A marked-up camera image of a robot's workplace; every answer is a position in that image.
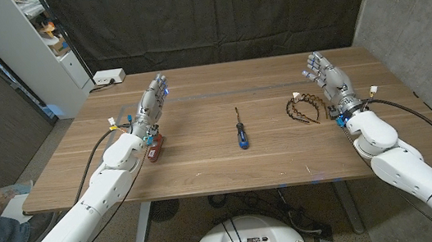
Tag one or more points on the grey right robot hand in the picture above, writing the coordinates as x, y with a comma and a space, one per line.
335, 81

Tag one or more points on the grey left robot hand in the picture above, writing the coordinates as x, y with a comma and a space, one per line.
148, 106

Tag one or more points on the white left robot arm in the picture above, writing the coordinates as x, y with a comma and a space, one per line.
101, 193

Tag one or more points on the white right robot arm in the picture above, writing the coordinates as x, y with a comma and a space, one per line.
407, 167

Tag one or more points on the blue black screwdriver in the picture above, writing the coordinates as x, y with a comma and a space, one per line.
242, 136

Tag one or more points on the red flat packet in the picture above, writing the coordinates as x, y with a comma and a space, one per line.
155, 153

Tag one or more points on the white power strip box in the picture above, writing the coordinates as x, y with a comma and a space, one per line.
109, 76

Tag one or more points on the black toothed headband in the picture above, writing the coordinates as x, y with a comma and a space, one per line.
290, 112

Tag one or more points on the round black floor fan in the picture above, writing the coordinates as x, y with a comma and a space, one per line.
164, 210

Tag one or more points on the cardboard box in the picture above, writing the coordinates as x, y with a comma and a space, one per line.
59, 46

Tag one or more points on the black backdrop curtain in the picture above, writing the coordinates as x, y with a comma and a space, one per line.
207, 14

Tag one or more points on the white table leg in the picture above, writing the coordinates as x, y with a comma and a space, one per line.
142, 229
349, 208

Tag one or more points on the orange toy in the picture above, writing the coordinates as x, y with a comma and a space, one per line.
48, 30

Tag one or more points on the white shelf cabinet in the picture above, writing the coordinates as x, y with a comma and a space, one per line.
26, 57

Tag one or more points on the white flat sheet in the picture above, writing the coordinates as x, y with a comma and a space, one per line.
14, 209

